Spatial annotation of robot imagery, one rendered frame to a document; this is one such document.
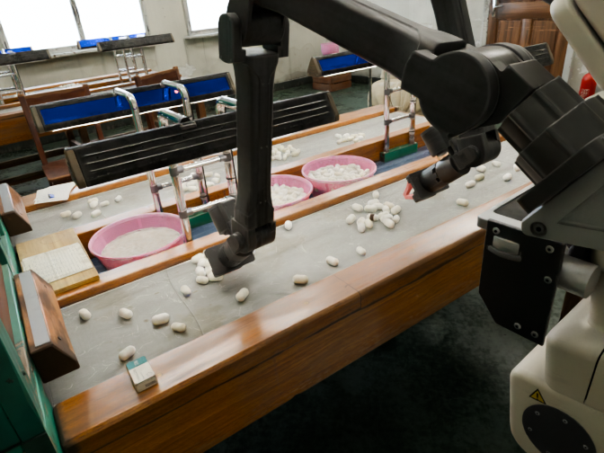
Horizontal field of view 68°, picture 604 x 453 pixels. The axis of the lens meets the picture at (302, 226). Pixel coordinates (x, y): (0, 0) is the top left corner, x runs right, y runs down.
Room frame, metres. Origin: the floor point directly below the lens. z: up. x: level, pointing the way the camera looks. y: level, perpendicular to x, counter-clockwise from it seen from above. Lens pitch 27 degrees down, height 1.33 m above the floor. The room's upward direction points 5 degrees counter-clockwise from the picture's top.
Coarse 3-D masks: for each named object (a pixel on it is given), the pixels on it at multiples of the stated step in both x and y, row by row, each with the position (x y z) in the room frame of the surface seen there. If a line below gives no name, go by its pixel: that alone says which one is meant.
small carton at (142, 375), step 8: (136, 360) 0.60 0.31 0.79; (144, 360) 0.60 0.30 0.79; (128, 368) 0.59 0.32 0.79; (136, 368) 0.59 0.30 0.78; (144, 368) 0.58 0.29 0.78; (136, 376) 0.57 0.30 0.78; (144, 376) 0.56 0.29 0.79; (152, 376) 0.56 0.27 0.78; (136, 384) 0.55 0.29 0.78; (144, 384) 0.55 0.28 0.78; (152, 384) 0.56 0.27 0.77
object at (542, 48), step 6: (546, 42) 1.67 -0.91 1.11; (528, 48) 1.60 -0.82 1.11; (534, 48) 1.62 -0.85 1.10; (540, 48) 1.63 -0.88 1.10; (546, 48) 1.65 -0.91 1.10; (534, 54) 1.60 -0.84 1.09; (540, 54) 1.62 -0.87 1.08; (546, 54) 1.63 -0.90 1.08; (540, 60) 1.60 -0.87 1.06; (546, 60) 1.62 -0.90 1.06; (552, 60) 1.63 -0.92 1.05
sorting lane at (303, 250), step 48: (384, 192) 1.33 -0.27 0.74; (480, 192) 1.27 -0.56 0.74; (288, 240) 1.07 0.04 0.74; (336, 240) 1.05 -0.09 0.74; (384, 240) 1.03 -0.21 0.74; (144, 288) 0.90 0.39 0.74; (192, 288) 0.88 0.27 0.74; (240, 288) 0.86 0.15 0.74; (288, 288) 0.85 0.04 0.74; (96, 336) 0.73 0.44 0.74; (144, 336) 0.72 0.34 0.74; (192, 336) 0.71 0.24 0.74; (96, 384) 0.60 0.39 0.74
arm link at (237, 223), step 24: (240, 24) 0.72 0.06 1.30; (288, 24) 0.78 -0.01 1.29; (240, 48) 0.72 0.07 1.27; (264, 48) 0.79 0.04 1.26; (288, 48) 0.78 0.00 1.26; (240, 72) 0.75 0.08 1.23; (264, 72) 0.74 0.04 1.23; (240, 96) 0.76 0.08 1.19; (264, 96) 0.75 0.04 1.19; (240, 120) 0.76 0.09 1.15; (264, 120) 0.75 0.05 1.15; (240, 144) 0.77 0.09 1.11; (264, 144) 0.75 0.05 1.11; (240, 168) 0.77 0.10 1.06; (264, 168) 0.76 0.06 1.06; (240, 192) 0.77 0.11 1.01; (264, 192) 0.76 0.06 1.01; (240, 216) 0.76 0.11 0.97; (264, 216) 0.77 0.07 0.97; (264, 240) 0.77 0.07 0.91
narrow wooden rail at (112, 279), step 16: (432, 160) 1.52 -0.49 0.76; (384, 176) 1.41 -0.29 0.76; (400, 176) 1.42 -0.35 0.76; (336, 192) 1.31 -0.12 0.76; (352, 192) 1.31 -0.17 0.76; (288, 208) 1.22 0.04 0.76; (304, 208) 1.21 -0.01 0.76; (320, 208) 1.24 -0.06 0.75; (208, 240) 1.06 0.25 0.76; (224, 240) 1.06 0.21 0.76; (160, 256) 1.00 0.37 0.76; (176, 256) 0.99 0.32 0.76; (192, 256) 1.01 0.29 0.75; (112, 272) 0.94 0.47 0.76; (128, 272) 0.93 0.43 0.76; (144, 272) 0.95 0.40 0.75; (80, 288) 0.88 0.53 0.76; (96, 288) 0.89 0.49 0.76; (112, 288) 0.90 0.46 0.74; (64, 304) 0.85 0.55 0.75
